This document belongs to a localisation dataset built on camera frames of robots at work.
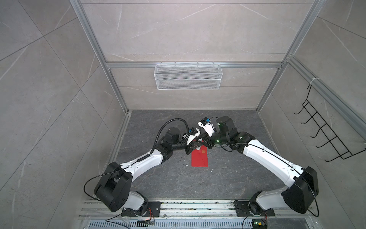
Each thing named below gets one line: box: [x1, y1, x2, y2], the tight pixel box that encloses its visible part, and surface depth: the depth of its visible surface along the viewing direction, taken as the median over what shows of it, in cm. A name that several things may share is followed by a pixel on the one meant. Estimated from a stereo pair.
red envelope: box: [191, 145, 209, 167], surface depth 95 cm
